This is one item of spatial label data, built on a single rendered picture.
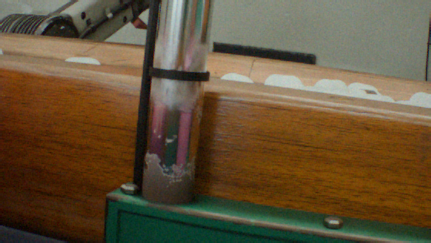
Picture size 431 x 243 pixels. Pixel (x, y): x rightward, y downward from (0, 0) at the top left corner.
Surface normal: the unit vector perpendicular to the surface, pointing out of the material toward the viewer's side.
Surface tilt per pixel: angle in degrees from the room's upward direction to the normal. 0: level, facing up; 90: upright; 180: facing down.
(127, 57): 45
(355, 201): 90
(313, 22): 91
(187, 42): 90
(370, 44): 91
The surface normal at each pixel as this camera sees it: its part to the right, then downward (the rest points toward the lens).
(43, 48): -0.09, -0.62
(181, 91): 0.22, 0.16
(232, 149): -0.24, 0.11
